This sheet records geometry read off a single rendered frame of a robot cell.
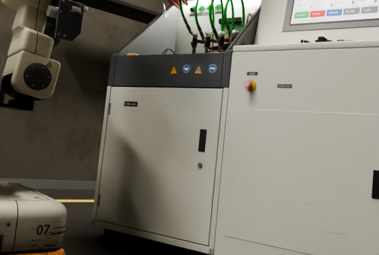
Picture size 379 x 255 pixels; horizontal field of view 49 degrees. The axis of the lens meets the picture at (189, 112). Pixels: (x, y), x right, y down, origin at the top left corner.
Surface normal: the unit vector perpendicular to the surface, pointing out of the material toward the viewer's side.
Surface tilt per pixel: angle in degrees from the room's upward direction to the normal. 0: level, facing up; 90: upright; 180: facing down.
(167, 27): 90
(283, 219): 90
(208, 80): 90
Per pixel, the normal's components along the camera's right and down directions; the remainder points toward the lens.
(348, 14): -0.46, -0.35
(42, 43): 0.59, 0.00
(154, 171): -0.50, -0.12
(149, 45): 0.86, 0.04
